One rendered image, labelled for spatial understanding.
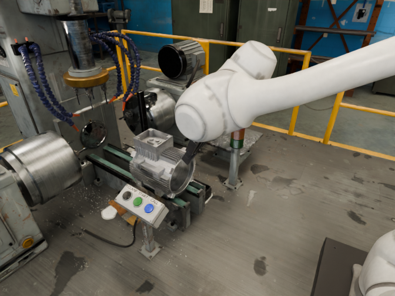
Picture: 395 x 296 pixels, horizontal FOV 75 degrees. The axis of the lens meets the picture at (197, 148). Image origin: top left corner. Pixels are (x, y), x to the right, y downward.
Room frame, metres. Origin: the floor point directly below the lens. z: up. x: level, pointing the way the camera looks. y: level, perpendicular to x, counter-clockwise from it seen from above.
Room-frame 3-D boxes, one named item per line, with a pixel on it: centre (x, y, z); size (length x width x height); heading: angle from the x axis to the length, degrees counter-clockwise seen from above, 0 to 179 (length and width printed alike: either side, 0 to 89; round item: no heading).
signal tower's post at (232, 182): (0.99, -0.18, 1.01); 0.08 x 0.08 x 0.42; 55
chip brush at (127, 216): (0.80, 0.32, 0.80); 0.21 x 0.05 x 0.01; 51
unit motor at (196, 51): (1.56, 0.04, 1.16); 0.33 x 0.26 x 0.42; 145
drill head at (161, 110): (1.33, 0.24, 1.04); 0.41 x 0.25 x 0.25; 145
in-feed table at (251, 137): (1.26, -0.20, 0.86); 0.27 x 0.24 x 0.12; 145
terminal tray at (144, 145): (0.88, 0.17, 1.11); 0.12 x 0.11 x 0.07; 56
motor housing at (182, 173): (0.85, 0.14, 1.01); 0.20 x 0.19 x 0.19; 56
